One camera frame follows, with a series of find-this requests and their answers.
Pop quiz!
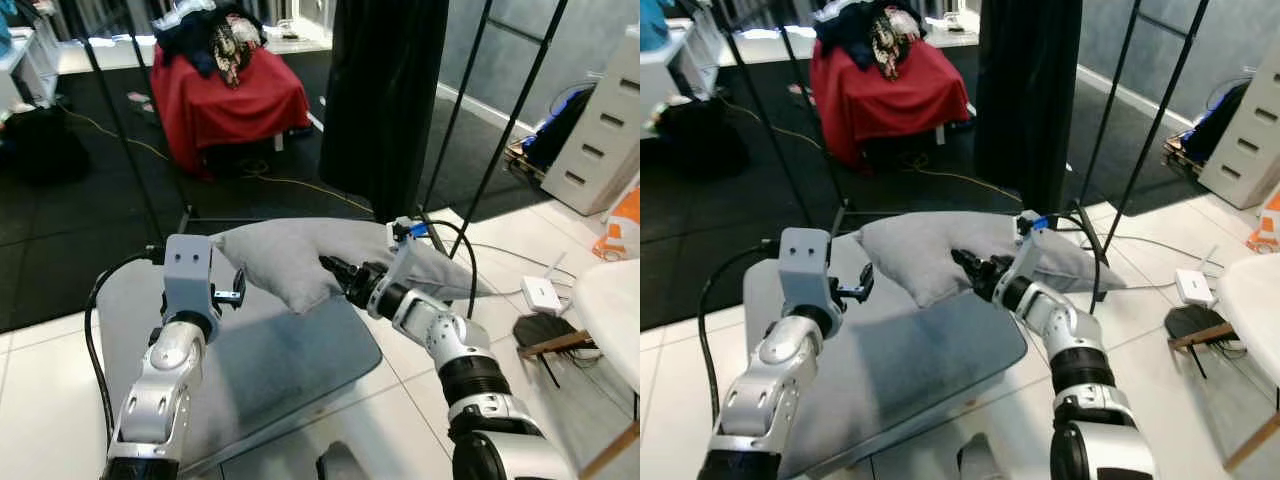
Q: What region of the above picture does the grey pillow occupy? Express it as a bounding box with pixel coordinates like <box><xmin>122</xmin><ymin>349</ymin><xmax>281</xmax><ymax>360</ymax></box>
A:
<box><xmin>212</xmin><ymin>217</ymin><xmax>493</xmax><ymax>317</ymax></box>
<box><xmin>857</xmin><ymin>211</ymin><xmax>1128</xmax><ymax>310</ymax></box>

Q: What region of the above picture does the white chair with wooden legs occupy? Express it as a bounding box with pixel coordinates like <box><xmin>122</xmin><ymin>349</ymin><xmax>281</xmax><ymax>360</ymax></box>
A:
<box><xmin>1168</xmin><ymin>254</ymin><xmax>1280</xmax><ymax>473</ymax></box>
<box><xmin>518</xmin><ymin>258</ymin><xmax>641</xmax><ymax>479</ymax></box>

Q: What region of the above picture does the black hanging curtain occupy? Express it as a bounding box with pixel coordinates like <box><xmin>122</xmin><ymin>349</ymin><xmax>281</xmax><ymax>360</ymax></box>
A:
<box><xmin>319</xmin><ymin>0</ymin><xmax>452</xmax><ymax>224</ymax></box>
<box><xmin>974</xmin><ymin>0</ymin><xmax>1087</xmax><ymax>218</ymax></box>

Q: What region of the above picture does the white router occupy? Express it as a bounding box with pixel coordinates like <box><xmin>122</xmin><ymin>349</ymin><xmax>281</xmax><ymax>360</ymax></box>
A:
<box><xmin>1174</xmin><ymin>267</ymin><xmax>1218</xmax><ymax>307</ymax></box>
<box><xmin>519</xmin><ymin>274</ymin><xmax>568</xmax><ymax>314</ymax></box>

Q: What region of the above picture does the red cloth covered table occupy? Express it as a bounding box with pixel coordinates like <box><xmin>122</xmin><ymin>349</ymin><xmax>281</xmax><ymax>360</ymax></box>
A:
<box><xmin>150</xmin><ymin>40</ymin><xmax>312</xmax><ymax>182</ymax></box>
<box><xmin>809</xmin><ymin>35</ymin><xmax>972</xmax><ymax>173</ymax></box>

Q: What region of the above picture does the black bag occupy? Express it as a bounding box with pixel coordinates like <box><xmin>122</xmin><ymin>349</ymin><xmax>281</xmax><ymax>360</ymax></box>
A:
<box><xmin>654</xmin><ymin>94</ymin><xmax>753</xmax><ymax>183</ymax></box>
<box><xmin>0</xmin><ymin>104</ymin><xmax>93</xmax><ymax>188</ymax></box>

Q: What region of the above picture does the black metal clothes rack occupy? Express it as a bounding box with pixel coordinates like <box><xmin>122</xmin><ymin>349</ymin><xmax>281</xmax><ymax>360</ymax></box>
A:
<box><xmin>698</xmin><ymin>0</ymin><xmax>1213</xmax><ymax>303</ymax></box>
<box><xmin>58</xmin><ymin>0</ymin><xmax>573</xmax><ymax>239</ymax></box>

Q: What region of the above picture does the orange and white bag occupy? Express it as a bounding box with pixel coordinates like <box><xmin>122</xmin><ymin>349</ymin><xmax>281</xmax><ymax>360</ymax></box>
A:
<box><xmin>591</xmin><ymin>183</ymin><xmax>641</xmax><ymax>263</ymax></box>
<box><xmin>1244</xmin><ymin>188</ymin><xmax>1280</xmax><ymax>257</ymax></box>

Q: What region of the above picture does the pile of dark clothes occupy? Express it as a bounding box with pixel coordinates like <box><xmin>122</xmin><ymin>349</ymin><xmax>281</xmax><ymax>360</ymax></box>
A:
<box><xmin>814</xmin><ymin>0</ymin><xmax>938</xmax><ymax>83</ymax></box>
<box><xmin>157</xmin><ymin>3</ymin><xmax>269</xmax><ymax>88</ymax></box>

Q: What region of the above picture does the dark blue bag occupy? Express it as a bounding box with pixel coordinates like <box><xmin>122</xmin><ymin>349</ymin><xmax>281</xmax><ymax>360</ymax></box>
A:
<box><xmin>1180</xmin><ymin>80</ymin><xmax>1251</xmax><ymax>166</ymax></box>
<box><xmin>523</xmin><ymin>85</ymin><xmax>598</xmax><ymax>173</ymax></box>

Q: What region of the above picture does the white shelf unit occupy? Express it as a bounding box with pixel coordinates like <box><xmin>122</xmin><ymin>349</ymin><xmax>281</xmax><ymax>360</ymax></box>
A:
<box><xmin>0</xmin><ymin>20</ymin><xmax>63</xmax><ymax>113</ymax></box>
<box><xmin>640</xmin><ymin>22</ymin><xmax>728</xmax><ymax>113</ymax></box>

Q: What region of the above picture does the white drawer cabinet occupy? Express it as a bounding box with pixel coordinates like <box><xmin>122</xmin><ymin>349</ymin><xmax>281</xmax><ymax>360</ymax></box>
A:
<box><xmin>543</xmin><ymin>68</ymin><xmax>641</xmax><ymax>218</ymax></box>
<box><xmin>1197</xmin><ymin>68</ymin><xmax>1280</xmax><ymax>212</ymax></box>

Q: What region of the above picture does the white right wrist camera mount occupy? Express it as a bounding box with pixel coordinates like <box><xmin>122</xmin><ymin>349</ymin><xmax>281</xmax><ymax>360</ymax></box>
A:
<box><xmin>385</xmin><ymin>217</ymin><xmax>433</xmax><ymax>293</ymax></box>
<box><xmin>1013</xmin><ymin>209</ymin><xmax>1053</xmax><ymax>287</ymax></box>

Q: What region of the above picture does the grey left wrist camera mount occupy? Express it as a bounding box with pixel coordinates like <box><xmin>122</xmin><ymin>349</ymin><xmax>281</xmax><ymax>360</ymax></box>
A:
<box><xmin>162</xmin><ymin>234</ymin><xmax>217</xmax><ymax>317</ymax></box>
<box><xmin>777</xmin><ymin>227</ymin><xmax>837</xmax><ymax>312</ymax></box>

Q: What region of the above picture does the yellow floor cable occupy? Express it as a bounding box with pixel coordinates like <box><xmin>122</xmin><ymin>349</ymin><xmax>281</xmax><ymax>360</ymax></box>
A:
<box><xmin>58</xmin><ymin>103</ymin><xmax>376</xmax><ymax>218</ymax></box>
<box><xmin>720</xmin><ymin>98</ymin><xmax>1001</xmax><ymax>206</ymax></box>

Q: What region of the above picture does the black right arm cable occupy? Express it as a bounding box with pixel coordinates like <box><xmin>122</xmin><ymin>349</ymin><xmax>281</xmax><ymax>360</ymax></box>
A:
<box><xmin>1058</xmin><ymin>203</ymin><xmax>1111</xmax><ymax>317</ymax></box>
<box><xmin>418</xmin><ymin>213</ymin><xmax>480</xmax><ymax>323</ymax></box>

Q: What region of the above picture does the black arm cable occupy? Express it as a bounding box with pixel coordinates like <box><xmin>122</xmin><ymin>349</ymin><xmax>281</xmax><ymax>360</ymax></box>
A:
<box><xmin>696</xmin><ymin>238</ymin><xmax>782</xmax><ymax>426</ymax></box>
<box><xmin>84</xmin><ymin>246</ymin><xmax>167</xmax><ymax>446</ymax></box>
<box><xmin>1058</xmin><ymin>203</ymin><xmax>1111</xmax><ymax>317</ymax></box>
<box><xmin>418</xmin><ymin>213</ymin><xmax>480</xmax><ymax>323</ymax></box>

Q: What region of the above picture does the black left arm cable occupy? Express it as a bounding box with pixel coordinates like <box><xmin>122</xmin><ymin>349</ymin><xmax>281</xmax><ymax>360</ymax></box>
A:
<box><xmin>696</xmin><ymin>238</ymin><xmax>782</xmax><ymax>426</ymax></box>
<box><xmin>84</xmin><ymin>246</ymin><xmax>167</xmax><ymax>446</ymax></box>

